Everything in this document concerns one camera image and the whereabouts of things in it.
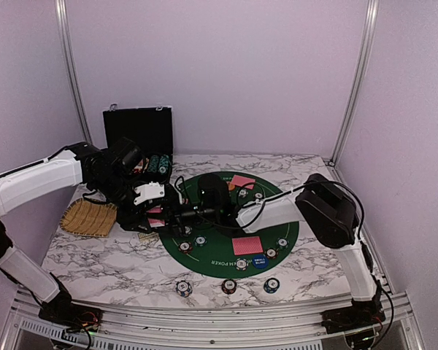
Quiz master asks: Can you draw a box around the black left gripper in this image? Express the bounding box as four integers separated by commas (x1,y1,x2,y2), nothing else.
92,171,153,233

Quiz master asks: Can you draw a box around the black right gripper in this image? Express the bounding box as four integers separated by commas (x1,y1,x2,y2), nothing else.
147,196,218,239

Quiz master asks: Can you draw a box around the red-backed card deck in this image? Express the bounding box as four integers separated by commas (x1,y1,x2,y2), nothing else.
146,206,165,228

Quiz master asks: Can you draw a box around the green chip group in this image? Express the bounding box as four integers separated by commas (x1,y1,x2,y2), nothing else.
193,236,207,246

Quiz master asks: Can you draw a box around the single red-backed card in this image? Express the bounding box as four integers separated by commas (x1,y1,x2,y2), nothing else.
230,174,256,190

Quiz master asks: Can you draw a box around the red black chip stack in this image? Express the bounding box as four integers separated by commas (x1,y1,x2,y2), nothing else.
221,279,237,295

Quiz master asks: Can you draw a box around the blue small blind button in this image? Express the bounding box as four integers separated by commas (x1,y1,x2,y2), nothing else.
251,254,269,270

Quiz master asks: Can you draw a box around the dark chip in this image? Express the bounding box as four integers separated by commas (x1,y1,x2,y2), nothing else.
264,248,279,260

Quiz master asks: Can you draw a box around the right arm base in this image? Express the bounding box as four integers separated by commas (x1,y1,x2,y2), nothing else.
321,295,385,334

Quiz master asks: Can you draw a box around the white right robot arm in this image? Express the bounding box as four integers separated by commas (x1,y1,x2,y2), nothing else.
161,174,378,327

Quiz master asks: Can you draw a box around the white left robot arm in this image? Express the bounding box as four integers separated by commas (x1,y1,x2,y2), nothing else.
0,139,142,324

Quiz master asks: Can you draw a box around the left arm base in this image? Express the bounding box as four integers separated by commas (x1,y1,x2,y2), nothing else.
39,291,102,330

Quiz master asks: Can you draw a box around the blue gold card box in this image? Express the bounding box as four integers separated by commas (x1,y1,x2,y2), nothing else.
138,233,159,244

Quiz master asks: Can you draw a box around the green chips row in case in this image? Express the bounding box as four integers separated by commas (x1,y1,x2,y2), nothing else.
145,155,161,174

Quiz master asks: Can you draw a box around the woven bamboo tray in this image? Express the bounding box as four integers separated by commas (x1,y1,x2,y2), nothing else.
59,198,117,237

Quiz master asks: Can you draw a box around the teal chips row in case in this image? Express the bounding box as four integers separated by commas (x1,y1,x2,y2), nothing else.
158,155,171,175

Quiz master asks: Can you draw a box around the black poker chip case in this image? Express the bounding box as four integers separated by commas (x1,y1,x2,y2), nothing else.
103,106,174,176

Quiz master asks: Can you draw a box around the round green poker mat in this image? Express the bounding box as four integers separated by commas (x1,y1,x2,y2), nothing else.
160,171,300,279

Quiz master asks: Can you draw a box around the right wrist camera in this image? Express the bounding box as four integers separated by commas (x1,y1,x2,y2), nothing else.
173,184,189,205

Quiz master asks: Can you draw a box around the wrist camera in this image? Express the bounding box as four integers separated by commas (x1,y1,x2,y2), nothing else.
173,184,189,205
134,182,165,206

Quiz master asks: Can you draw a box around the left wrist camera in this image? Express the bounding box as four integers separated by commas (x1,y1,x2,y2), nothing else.
134,182,165,206

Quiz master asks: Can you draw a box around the aluminium front rail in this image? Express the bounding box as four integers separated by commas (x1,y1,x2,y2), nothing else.
0,289,426,349

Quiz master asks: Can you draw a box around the left aluminium frame post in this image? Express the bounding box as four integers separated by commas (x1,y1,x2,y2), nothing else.
55,0,93,143

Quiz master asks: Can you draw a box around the aluminium frame post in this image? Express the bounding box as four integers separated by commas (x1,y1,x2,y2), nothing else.
55,0,93,143
328,0,380,167

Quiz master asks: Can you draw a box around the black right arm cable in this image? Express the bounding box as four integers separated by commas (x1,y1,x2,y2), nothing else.
171,174,395,329

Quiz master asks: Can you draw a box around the right aluminium frame post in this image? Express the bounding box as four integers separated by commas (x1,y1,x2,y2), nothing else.
328,0,380,167

